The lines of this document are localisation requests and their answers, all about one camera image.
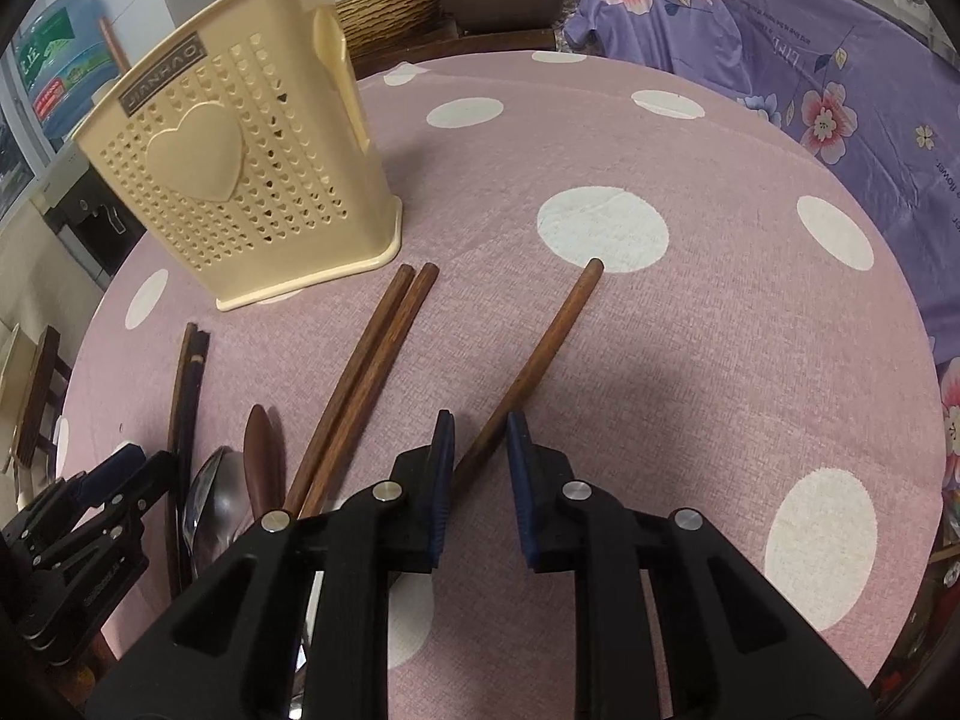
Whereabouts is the dark wooden chopstick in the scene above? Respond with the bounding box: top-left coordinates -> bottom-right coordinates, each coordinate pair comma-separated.
165,322 -> 197,593
176,328 -> 212,601

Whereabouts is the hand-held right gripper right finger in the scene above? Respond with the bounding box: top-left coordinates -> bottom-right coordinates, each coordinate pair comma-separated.
505,411 -> 878,720

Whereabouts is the pink polka dot tablecloth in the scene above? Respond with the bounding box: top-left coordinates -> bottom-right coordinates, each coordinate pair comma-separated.
56,51 -> 947,720

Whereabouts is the brown wooden pole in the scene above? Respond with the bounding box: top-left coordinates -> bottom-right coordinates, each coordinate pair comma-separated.
97,15 -> 133,77

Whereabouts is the blue water bottle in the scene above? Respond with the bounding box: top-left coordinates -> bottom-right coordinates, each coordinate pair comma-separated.
15,0 -> 121,151

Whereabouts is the wooden stool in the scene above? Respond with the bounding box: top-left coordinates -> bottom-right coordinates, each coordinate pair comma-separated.
15,326 -> 72,466

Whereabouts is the purple floral cloth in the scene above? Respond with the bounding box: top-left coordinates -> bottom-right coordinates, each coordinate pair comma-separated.
562,0 -> 960,563

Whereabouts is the brown wooden chopstick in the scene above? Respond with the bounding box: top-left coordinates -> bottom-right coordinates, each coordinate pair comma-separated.
300,262 -> 440,520
285,262 -> 416,517
448,258 -> 605,500

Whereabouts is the beige plastic utensil holder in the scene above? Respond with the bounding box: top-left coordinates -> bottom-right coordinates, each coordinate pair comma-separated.
71,0 -> 404,312

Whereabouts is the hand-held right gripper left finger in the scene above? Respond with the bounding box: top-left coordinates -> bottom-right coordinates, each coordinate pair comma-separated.
86,410 -> 457,720

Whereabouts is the dark wooden stand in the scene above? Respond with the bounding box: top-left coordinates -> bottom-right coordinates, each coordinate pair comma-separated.
352,27 -> 557,80

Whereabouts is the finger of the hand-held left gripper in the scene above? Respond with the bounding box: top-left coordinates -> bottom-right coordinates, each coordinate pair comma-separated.
97,451 -> 179,541
52,444 -> 147,511

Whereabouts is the water dispenser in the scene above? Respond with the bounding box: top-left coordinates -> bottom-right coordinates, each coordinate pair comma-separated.
34,142 -> 147,278

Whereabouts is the wicker basket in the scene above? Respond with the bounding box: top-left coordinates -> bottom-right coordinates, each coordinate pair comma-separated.
334,0 -> 458,80

